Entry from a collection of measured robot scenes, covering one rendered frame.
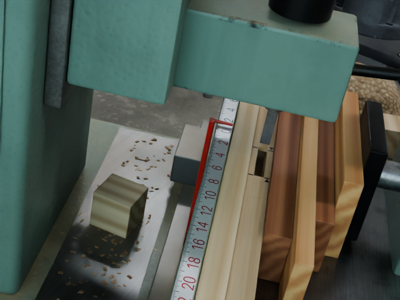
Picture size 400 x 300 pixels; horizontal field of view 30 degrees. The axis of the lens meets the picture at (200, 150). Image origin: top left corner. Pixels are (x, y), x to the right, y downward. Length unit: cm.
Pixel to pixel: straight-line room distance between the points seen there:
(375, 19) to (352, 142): 68
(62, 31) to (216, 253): 20
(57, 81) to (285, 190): 20
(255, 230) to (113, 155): 34
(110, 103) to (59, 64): 202
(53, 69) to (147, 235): 25
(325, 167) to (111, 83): 20
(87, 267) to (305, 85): 27
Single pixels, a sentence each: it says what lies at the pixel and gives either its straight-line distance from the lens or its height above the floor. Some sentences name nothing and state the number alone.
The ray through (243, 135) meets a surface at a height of 95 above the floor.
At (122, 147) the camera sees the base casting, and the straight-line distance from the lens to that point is 89.
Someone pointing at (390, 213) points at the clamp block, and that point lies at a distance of 69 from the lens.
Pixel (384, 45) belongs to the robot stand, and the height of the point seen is 82.
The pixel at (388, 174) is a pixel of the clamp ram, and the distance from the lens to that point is 66.
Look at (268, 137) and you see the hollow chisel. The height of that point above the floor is 96.
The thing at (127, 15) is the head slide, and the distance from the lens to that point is 55.
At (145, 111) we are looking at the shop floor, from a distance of 258.
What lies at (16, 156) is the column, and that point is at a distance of 59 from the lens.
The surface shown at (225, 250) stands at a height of 95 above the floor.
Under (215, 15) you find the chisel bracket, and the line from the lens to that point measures 58.
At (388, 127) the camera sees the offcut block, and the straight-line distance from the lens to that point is 78.
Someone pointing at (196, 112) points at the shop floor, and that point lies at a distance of 262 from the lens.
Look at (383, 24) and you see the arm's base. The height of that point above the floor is 84.
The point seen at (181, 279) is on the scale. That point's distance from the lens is 49.
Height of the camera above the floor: 128
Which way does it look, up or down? 32 degrees down
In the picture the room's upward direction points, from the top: 12 degrees clockwise
